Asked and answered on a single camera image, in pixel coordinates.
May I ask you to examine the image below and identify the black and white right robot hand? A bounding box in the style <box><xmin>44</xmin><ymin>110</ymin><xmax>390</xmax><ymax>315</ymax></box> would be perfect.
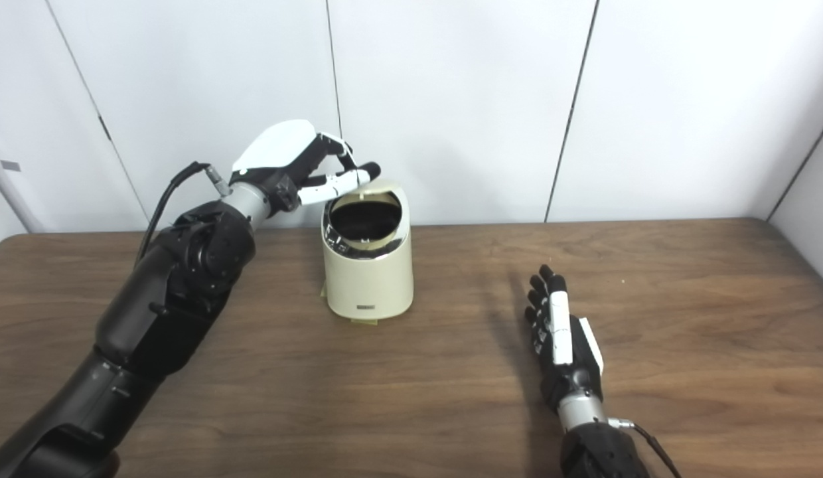
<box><xmin>524</xmin><ymin>265</ymin><xmax>605</xmax><ymax>412</ymax></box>

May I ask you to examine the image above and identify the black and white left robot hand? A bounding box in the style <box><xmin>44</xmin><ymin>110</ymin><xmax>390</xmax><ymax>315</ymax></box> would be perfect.
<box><xmin>229</xmin><ymin>119</ymin><xmax>382</xmax><ymax>213</ymax></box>

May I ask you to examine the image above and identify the cream-colored lidded trash bin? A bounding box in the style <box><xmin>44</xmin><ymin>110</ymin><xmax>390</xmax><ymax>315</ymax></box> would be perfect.
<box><xmin>321</xmin><ymin>179</ymin><xmax>413</xmax><ymax>319</ymax></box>

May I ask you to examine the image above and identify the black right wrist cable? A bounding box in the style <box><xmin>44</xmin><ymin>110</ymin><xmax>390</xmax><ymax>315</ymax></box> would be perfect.
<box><xmin>607</xmin><ymin>417</ymin><xmax>681</xmax><ymax>478</ymax></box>

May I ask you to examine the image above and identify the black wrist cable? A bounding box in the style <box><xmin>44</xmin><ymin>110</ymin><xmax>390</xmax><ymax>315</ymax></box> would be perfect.
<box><xmin>134</xmin><ymin>161</ymin><xmax>233</xmax><ymax>266</ymax></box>
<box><xmin>607</xmin><ymin>417</ymin><xmax>681</xmax><ymax>478</ymax></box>

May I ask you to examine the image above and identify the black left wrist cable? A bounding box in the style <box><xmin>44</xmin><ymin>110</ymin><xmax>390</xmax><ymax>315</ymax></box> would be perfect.
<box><xmin>134</xmin><ymin>161</ymin><xmax>233</xmax><ymax>266</ymax></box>

